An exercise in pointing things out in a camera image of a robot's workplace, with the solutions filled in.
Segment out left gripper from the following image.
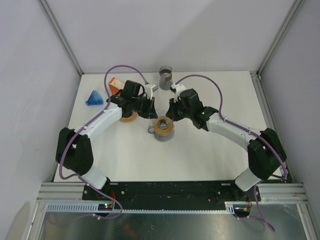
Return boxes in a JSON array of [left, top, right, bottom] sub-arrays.
[[132, 95, 158, 121]]

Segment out wooden dripper ring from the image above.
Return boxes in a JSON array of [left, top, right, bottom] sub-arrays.
[[118, 111, 138, 123], [152, 116, 175, 137]]

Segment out glass coffee server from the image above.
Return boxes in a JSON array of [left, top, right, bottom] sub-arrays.
[[147, 126, 175, 142]]

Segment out orange coffee filter pack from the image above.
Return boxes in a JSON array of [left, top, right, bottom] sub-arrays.
[[108, 77, 125, 95]]

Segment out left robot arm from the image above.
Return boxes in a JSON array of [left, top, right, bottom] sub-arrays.
[[55, 80, 159, 200]]

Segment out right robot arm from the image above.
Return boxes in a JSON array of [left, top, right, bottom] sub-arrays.
[[166, 84, 287, 201]]

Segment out blue plastic dripper cone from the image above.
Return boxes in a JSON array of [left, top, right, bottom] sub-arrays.
[[85, 90, 104, 106]]

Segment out grey glass carafe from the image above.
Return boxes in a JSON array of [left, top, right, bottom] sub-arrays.
[[158, 65, 173, 91]]

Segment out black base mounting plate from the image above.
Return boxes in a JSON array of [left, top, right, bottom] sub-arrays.
[[82, 180, 261, 211]]

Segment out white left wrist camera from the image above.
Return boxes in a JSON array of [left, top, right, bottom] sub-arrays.
[[144, 82, 159, 100]]

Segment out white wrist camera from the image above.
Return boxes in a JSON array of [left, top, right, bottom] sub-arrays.
[[170, 83, 186, 103], [144, 82, 159, 100]]

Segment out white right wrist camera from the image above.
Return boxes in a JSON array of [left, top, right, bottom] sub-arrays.
[[170, 83, 186, 103]]

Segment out white slotted cable duct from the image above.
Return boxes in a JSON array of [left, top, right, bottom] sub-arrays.
[[45, 202, 249, 214]]

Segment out aluminium frame rail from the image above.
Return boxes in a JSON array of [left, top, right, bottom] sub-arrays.
[[37, 181, 309, 204]]

